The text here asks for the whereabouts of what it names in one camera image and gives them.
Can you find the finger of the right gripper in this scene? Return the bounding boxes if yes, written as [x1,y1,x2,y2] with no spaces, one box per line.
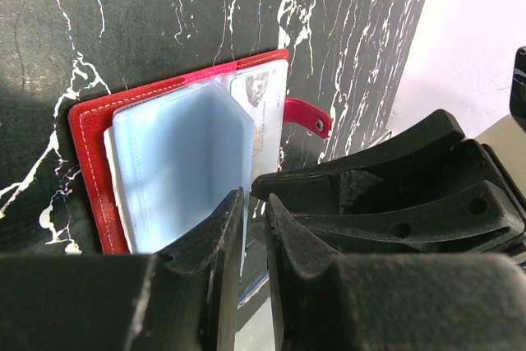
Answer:
[251,109,479,215]
[293,181,524,252]

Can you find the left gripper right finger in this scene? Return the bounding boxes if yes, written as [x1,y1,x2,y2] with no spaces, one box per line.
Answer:
[265,196,525,350]

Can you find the red leather card holder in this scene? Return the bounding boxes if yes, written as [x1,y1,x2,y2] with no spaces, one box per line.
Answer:
[68,49,332,254]

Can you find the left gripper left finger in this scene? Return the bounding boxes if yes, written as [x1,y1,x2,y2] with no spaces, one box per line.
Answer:
[1,190,244,350]

